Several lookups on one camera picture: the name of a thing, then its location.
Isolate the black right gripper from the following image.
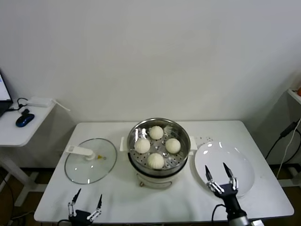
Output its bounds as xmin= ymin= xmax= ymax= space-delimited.
xmin=204 ymin=162 xmax=249 ymax=218

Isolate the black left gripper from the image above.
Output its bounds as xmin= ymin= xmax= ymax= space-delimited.
xmin=67 ymin=188 xmax=103 ymax=226

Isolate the white steamed baozi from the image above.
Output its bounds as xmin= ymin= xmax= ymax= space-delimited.
xmin=134 ymin=138 xmax=151 ymax=154
xmin=147 ymin=152 xmax=165 ymax=170
xmin=149 ymin=126 xmax=164 ymax=140
xmin=165 ymin=138 xmax=181 ymax=154

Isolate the stainless steel steamer basket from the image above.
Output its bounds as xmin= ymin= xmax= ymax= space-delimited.
xmin=127 ymin=118 xmax=191 ymax=170

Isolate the white round plate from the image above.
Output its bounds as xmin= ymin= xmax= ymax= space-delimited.
xmin=194 ymin=141 xmax=256 ymax=197

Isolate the white electric cooker base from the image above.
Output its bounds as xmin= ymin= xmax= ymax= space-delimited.
xmin=120 ymin=136 xmax=198 ymax=190

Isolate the white side desk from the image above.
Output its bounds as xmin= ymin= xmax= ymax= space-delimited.
xmin=0 ymin=101 xmax=57 ymax=208

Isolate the blue computer mouse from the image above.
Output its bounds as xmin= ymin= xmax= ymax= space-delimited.
xmin=16 ymin=113 xmax=35 ymax=127

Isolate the black laptop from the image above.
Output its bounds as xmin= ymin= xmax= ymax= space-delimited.
xmin=0 ymin=68 xmax=14 ymax=118

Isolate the glass lid white handle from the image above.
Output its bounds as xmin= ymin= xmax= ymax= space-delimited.
xmin=64 ymin=137 xmax=118 ymax=185

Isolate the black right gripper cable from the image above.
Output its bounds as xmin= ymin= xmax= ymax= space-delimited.
xmin=213 ymin=203 xmax=228 ymax=222

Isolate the white floor cable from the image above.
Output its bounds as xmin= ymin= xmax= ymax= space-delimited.
xmin=9 ymin=210 xmax=36 ymax=221

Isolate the white hanging cable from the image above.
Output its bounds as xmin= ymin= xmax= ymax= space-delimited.
xmin=276 ymin=134 xmax=296 ymax=179

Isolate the black floor cable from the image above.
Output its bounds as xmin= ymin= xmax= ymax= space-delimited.
xmin=0 ymin=174 xmax=15 ymax=212

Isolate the black power adapter cable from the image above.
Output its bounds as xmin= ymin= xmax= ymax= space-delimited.
xmin=265 ymin=118 xmax=301 ymax=160

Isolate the white wall shelf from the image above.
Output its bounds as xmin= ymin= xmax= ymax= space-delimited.
xmin=288 ymin=88 xmax=301 ymax=104

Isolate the black desk cable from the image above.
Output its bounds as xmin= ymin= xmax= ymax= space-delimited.
xmin=7 ymin=97 xmax=30 ymax=111

